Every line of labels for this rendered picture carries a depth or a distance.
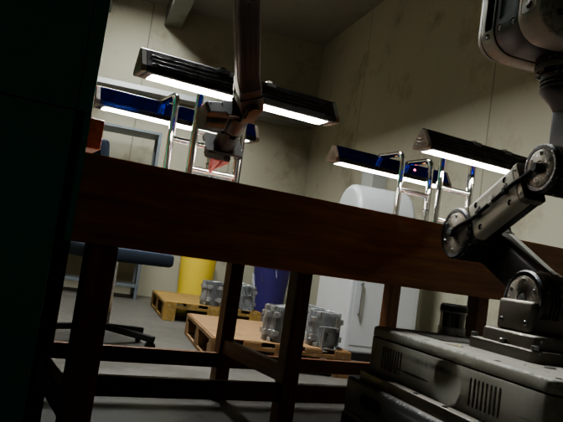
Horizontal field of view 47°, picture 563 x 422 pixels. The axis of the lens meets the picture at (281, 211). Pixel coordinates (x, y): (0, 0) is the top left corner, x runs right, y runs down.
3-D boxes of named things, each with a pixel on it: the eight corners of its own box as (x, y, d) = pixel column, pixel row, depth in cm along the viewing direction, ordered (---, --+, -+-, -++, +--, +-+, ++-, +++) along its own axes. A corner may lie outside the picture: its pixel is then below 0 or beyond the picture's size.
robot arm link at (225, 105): (263, 110, 155) (252, 84, 159) (220, 104, 148) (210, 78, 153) (242, 143, 163) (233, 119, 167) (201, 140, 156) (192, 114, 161)
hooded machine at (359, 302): (413, 367, 464) (435, 191, 475) (343, 360, 448) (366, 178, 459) (373, 352, 527) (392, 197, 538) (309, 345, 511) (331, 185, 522)
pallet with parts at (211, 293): (266, 331, 565) (272, 289, 568) (162, 320, 537) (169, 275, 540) (229, 314, 690) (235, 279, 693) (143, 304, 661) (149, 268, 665)
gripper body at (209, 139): (201, 136, 168) (211, 115, 163) (236, 144, 173) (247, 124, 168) (204, 154, 164) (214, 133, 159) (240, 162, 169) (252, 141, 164)
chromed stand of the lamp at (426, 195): (426, 265, 266) (439, 158, 270) (387, 259, 257) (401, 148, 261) (397, 262, 283) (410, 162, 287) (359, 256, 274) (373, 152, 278)
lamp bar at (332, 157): (451, 187, 291) (453, 172, 291) (335, 160, 262) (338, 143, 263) (439, 188, 298) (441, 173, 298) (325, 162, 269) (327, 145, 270)
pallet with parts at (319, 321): (358, 379, 374) (366, 317, 377) (209, 366, 348) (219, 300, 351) (289, 344, 495) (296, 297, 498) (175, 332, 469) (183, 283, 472)
